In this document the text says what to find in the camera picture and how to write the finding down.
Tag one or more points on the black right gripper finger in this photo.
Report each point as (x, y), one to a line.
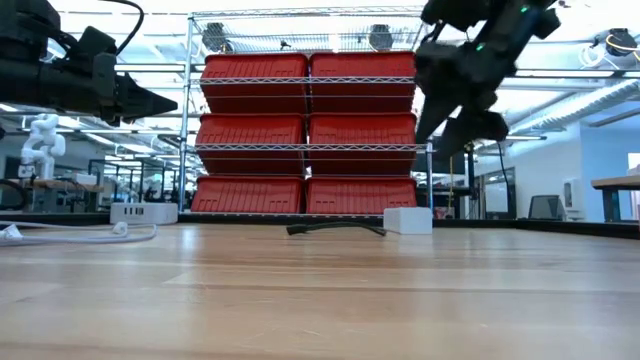
(435, 117)
(475, 127)

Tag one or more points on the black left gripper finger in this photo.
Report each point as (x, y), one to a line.
(137, 120)
(140, 100)

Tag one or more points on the wide white power strip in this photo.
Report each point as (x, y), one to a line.
(150, 214)

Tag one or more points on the slim white power strip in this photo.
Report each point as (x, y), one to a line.
(407, 221)

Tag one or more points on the small white robot arm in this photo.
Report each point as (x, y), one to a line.
(42, 132)

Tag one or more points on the black hanging monitor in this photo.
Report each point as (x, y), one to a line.
(452, 166)

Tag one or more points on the red plastic storage bin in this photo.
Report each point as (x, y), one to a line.
(360, 195)
(250, 195)
(360, 130)
(360, 65)
(255, 65)
(250, 130)

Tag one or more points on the wooden workbench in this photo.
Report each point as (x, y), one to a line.
(65, 186)

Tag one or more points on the wooden table with dark legs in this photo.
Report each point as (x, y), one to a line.
(617, 182)

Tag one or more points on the black stand post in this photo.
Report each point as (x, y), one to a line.
(470, 185)

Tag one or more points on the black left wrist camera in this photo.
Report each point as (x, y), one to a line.
(95, 42)

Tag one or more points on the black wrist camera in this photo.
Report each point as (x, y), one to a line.
(455, 12)
(95, 42)

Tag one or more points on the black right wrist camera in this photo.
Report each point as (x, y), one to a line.
(455, 12)

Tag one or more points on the black aluminium table frame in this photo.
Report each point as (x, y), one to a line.
(525, 226)

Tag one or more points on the white wall dispenser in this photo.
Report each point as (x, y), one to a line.
(570, 192)

